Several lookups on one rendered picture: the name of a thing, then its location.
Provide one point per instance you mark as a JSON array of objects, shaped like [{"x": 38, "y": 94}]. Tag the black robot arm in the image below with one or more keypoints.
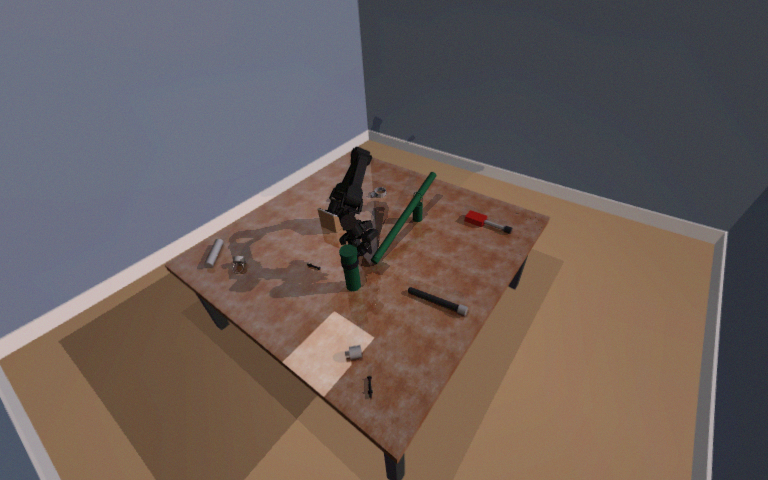
[{"x": 350, "y": 193}]

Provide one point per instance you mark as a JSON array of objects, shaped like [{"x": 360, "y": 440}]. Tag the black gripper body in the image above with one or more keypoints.
[{"x": 357, "y": 233}]

